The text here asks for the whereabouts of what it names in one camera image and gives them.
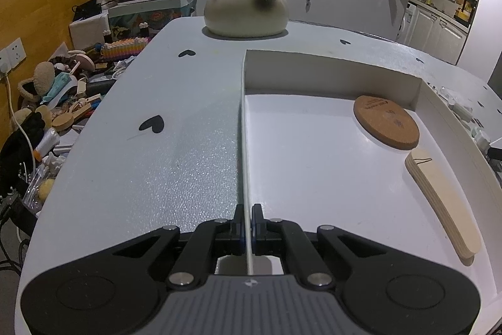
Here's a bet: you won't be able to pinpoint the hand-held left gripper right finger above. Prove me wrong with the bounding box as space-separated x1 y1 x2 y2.
251 203 387 289

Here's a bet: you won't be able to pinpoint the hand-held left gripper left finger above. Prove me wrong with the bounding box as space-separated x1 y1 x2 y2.
112 203 248 289

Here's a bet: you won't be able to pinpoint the white shallow cardboard box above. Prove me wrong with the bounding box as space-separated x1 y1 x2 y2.
238 49 502 320

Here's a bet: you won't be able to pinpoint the round cork coaster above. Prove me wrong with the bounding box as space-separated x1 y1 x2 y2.
353 95 420 150

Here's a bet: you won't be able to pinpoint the light curved plywood piece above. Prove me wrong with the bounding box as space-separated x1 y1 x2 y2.
405 147 482 260

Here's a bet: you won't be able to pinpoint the wooden spoon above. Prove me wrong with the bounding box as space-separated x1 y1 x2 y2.
52 111 93 132

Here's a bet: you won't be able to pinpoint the rainbow building block toy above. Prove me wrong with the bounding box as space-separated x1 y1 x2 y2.
101 36 152 61

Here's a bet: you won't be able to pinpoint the colourful printed storage box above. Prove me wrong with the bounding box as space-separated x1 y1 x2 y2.
108 0 197 41

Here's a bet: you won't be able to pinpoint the blue face mask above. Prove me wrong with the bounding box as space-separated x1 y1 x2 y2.
41 72 77 102

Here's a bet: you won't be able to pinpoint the black plush cloth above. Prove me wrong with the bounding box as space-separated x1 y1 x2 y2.
0 111 48 202

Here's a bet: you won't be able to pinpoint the clear plastic wrapper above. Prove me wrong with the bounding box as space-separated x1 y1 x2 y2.
425 82 475 120

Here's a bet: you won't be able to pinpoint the beige plush slipper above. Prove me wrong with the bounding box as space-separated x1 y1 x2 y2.
18 62 56 100

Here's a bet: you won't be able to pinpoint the white fabric storage box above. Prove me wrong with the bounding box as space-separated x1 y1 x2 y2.
68 11 110 50

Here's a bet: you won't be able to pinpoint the black bag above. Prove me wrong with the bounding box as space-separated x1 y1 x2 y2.
72 0 103 19

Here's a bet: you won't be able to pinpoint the white kitchen base cabinets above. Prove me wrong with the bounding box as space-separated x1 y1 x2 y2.
404 1 471 65

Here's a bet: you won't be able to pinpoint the white power cable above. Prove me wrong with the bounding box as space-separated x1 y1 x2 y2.
3 72 42 163

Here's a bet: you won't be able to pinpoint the white wall power outlet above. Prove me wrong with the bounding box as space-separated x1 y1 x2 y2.
0 38 27 74

